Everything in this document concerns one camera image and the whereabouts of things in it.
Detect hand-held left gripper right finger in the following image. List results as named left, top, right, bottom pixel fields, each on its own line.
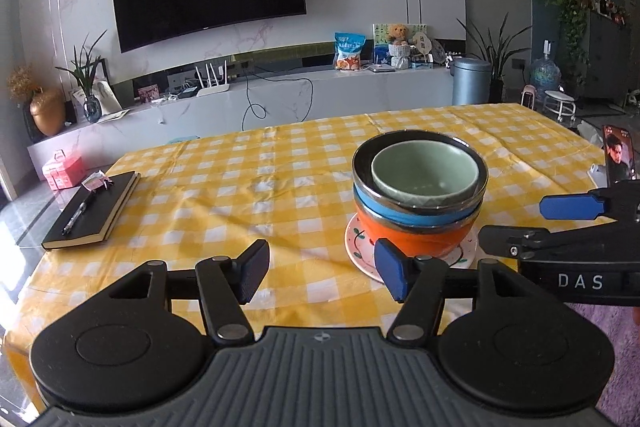
left=375, top=239, right=541, bottom=348

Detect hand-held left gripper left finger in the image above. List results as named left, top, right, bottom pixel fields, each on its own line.
left=107, top=239, right=271, bottom=348

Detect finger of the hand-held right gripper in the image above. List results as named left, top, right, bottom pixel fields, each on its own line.
left=477, top=223, right=640, bottom=262
left=540, top=181, right=640, bottom=223

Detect orange steel bowl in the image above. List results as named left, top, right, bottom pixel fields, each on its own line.
left=355, top=199, right=483, bottom=259

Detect white fruit-print plate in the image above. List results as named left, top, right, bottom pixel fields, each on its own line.
left=344, top=211, right=482, bottom=282

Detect blue steel bowl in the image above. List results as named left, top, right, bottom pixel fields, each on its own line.
left=351, top=132, right=488, bottom=228

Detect green ceramic bowl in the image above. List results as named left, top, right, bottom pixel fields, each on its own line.
left=371, top=142, right=478, bottom=210

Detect purple rug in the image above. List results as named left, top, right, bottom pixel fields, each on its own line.
left=565, top=302, right=640, bottom=427

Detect smartphone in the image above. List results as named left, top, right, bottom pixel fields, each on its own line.
left=601, top=123, right=639, bottom=184

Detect yellow checkered tablecloth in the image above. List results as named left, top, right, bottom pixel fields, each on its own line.
left=5, top=103, right=613, bottom=408

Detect white round stool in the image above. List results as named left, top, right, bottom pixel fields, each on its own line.
left=542, top=89, right=578, bottom=122

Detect water bottle with pump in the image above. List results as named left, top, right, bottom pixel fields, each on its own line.
left=530, top=41, right=561, bottom=90

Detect long-leaf potted plant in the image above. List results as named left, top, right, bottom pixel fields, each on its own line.
left=457, top=17, right=533, bottom=104

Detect grey sideboard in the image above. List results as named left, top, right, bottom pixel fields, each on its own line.
left=585, top=9, right=633, bottom=108

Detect grey metal trash can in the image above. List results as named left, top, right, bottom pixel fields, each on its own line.
left=451, top=58, right=492, bottom=106

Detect black notebook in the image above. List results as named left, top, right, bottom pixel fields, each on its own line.
left=41, top=171, right=142, bottom=251

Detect white marble TV cabinet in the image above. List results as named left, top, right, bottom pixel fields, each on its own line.
left=27, top=66, right=468, bottom=168

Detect pink folded paper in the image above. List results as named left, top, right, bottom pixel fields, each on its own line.
left=82, top=173, right=113, bottom=192

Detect black pen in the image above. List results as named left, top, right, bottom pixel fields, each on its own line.
left=61, top=191, right=98, bottom=236

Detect white router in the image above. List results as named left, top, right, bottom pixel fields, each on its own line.
left=195, top=61, right=232, bottom=98

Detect hanging green plant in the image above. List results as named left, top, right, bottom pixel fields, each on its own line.
left=545, top=0, right=598, bottom=88

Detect white knit pot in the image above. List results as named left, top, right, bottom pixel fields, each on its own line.
left=389, top=43, right=412, bottom=70

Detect round paper fan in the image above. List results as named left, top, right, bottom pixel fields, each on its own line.
left=411, top=31, right=433, bottom=60

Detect pink box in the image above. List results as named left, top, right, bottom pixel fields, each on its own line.
left=41, top=150, right=86, bottom=190

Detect blue snack bag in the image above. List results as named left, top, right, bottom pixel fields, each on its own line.
left=334, top=32, right=365, bottom=71

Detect white tote bag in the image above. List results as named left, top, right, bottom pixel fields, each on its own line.
left=95, top=77, right=123, bottom=112

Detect green plant in blue vase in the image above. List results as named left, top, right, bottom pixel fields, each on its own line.
left=55, top=29, right=108, bottom=124

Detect brown teddy bear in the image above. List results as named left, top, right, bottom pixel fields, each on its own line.
left=386, top=23, right=411, bottom=46

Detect bronze vase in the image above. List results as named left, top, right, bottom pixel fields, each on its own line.
left=29, top=88, right=67, bottom=138

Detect dried flowers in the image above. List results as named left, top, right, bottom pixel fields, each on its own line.
left=6, top=66, right=43, bottom=102

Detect black cable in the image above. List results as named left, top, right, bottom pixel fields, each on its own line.
left=242, top=77, right=315, bottom=132

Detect wall-mounted television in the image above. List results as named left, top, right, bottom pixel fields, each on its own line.
left=110, top=0, right=307, bottom=54

